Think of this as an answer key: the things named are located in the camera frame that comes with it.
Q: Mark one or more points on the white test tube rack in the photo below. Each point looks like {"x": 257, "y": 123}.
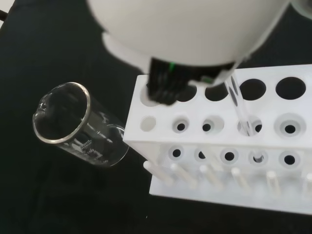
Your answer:
{"x": 243, "y": 175}

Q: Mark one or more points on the clear glass beaker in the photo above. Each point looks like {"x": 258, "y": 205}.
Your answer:
{"x": 97, "y": 146}

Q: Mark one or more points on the clear glass vessel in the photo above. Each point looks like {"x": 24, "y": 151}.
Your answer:
{"x": 303, "y": 6}

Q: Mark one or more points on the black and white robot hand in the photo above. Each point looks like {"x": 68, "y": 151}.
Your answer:
{"x": 182, "y": 29}

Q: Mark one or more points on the black bench cloth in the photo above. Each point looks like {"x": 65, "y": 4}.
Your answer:
{"x": 61, "y": 195}

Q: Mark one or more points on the black metal bar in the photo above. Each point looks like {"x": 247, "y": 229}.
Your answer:
{"x": 3, "y": 15}

